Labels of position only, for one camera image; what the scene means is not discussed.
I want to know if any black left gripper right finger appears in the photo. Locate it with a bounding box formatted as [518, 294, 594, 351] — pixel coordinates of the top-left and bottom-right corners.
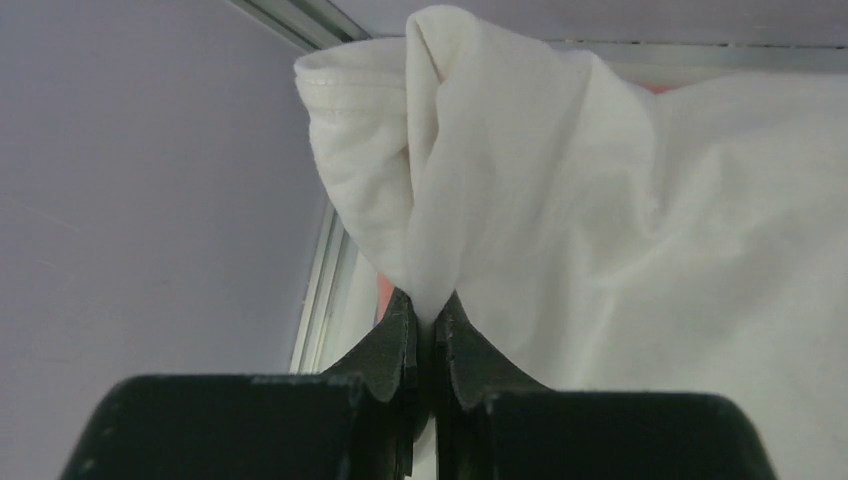
[433, 297, 775, 479]

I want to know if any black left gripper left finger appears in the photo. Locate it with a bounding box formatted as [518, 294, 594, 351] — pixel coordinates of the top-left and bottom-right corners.
[61, 291, 419, 479]

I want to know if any white t shirt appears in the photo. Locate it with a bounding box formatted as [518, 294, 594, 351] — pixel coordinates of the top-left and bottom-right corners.
[295, 6, 847, 479]

